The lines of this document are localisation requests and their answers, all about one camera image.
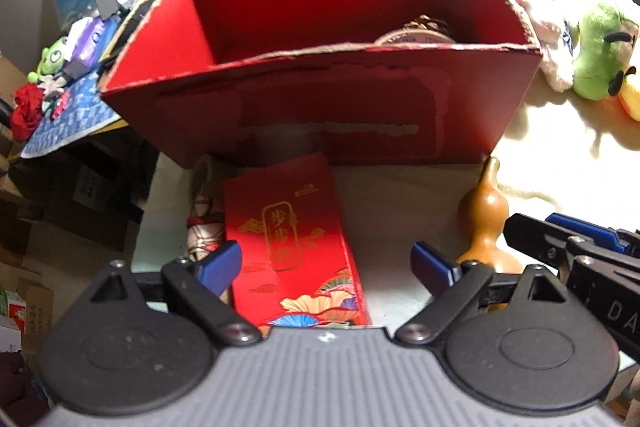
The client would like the red fabric flower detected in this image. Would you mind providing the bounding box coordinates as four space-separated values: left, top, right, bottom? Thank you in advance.
10 83 43 142

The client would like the green and yellow plush toy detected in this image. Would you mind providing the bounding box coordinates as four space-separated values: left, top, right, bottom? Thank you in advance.
567 0 639 121

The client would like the brown packing tape roll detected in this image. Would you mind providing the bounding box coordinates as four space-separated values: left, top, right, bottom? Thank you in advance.
374 28 454 46

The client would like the purple toy box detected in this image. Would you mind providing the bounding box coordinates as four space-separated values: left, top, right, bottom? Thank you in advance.
63 15 120 80

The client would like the red envelope packet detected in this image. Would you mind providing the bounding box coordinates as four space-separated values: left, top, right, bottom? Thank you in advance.
222 153 370 335

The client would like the black framed picture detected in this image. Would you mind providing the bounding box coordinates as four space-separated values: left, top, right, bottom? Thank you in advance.
99 0 155 70

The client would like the small green frog figure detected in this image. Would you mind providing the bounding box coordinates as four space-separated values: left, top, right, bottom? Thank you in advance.
27 37 68 83

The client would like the brown wooden gourd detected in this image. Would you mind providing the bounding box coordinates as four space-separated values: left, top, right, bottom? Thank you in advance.
455 155 526 313

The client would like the red cardboard box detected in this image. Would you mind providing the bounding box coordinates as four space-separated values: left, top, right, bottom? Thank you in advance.
101 0 541 167

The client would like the blue patterned cloth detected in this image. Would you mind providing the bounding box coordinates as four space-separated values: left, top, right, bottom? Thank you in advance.
21 72 120 159

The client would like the brown pine cone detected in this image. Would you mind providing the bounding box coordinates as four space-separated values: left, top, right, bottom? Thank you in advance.
404 15 451 37

